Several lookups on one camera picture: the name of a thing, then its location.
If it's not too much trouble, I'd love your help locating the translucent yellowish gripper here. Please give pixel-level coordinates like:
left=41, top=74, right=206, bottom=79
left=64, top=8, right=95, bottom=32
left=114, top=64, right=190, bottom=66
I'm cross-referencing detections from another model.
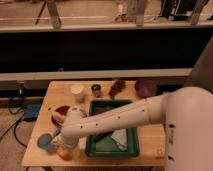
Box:
left=53, top=135, right=78, bottom=153

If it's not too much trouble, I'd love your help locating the orange yellow apple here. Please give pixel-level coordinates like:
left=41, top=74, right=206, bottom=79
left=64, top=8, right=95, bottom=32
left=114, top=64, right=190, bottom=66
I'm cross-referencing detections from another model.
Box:
left=57, top=148, right=74, bottom=161

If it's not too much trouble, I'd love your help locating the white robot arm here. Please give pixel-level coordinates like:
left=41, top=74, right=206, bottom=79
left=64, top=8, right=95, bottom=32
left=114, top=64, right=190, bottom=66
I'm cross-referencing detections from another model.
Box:
left=57, top=87, right=213, bottom=171

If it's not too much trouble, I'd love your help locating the white plastic cup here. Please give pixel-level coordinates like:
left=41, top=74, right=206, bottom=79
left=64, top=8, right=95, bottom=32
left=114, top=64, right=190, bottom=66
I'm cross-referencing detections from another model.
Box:
left=71, top=84, right=84, bottom=102

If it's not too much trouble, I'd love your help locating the small dark metal cup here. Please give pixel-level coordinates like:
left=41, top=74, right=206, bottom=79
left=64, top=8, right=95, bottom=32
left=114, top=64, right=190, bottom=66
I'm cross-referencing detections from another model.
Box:
left=91, top=84, right=101, bottom=97

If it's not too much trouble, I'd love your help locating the blue round lid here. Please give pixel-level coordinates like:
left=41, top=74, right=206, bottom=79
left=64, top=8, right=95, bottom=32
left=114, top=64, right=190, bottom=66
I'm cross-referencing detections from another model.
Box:
left=37, top=133, right=53, bottom=151

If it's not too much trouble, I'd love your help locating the yellow banana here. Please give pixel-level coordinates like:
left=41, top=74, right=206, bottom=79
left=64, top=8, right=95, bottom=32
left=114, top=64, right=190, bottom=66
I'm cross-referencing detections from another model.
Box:
left=52, top=113, right=66, bottom=123

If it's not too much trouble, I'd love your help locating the green plastic tray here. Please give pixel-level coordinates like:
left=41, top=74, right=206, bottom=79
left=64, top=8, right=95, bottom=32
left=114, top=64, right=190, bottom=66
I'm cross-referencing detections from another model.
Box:
left=85, top=100, right=140, bottom=157

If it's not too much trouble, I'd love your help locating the blue box on floor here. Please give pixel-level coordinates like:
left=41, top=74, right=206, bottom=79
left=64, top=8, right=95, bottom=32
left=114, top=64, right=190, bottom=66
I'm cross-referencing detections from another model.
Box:
left=24, top=103, right=41, bottom=121

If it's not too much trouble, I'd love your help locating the dark sponge block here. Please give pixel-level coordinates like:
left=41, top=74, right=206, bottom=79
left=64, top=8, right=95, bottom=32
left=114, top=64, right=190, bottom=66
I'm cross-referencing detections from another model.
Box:
left=95, top=106, right=113, bottom=114

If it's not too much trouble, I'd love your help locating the grey folded cloth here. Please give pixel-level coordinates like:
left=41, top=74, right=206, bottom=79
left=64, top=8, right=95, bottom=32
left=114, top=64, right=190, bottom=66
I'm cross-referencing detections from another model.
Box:
left=111, top=129, right=127, bottom=151

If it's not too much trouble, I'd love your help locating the bunch of dark grapes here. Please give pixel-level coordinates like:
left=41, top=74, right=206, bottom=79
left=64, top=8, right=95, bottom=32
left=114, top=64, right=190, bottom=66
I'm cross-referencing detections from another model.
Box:
left=109, top=79, right=126, bottom=99

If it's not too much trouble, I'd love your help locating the purple bowl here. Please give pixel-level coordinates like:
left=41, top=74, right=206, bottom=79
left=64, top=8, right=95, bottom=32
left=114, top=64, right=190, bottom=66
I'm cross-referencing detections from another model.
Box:
left=135, top=79, right=157, bottom=98

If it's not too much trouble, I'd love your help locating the black floor cable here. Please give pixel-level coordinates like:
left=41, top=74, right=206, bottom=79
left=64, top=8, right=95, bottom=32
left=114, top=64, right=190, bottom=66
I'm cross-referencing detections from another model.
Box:
left=0, top=87, right=28, bottom=148

